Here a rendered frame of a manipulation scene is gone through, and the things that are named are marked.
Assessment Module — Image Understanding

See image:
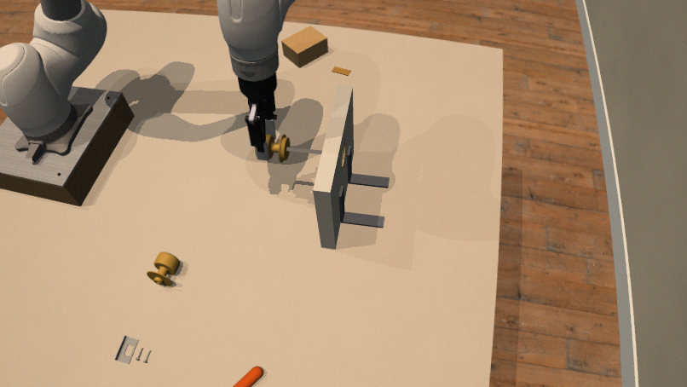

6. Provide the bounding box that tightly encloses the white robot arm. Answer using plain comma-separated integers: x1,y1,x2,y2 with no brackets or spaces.
0,0,296,163

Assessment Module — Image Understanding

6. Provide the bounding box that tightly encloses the brass door knob with grey square spindle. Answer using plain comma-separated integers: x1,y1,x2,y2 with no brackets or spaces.
266,135,322,163

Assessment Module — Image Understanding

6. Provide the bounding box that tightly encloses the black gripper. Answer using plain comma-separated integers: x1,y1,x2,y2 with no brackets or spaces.
238,73,277,161

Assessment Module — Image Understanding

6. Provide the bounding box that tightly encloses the grey panel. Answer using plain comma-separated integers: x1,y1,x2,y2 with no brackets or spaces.
313,85,354,250

